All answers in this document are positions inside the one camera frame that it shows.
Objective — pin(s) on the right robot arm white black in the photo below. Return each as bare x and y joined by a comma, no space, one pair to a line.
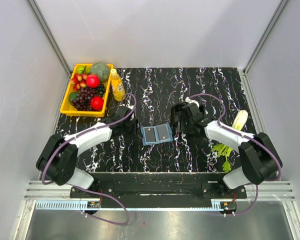
258,156

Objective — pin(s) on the blue card holder wallet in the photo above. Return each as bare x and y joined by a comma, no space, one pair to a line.
170,139

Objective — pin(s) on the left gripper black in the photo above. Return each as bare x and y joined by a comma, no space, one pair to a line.
135,123

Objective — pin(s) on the green avocado fruit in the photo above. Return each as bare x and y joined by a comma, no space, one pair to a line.
73,95

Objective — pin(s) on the green melon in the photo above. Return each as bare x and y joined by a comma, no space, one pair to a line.
101,70

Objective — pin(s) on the white celery stalk with leaves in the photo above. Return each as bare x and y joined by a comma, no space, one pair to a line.
223,150

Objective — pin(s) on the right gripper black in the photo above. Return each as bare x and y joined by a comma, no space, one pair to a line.
180,126

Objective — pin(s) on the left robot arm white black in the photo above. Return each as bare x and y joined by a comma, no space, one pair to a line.
58,159

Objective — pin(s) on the yellow juice bottle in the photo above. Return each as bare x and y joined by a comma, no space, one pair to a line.
118,89

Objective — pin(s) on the red apple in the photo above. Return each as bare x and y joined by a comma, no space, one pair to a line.
97,103

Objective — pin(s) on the black credit card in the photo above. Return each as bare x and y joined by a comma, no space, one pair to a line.
162,132
149,135

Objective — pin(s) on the yellow plastic tray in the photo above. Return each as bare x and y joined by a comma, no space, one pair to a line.
67,109

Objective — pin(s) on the small red fruit cluster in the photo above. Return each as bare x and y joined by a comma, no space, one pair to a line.
78,81

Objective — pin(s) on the dark purple grape bunch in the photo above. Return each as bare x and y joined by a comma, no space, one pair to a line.
82,102

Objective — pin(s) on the green lime fruit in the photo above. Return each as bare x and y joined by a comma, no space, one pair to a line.
81,69

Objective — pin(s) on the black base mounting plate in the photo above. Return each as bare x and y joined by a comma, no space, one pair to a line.
199,184

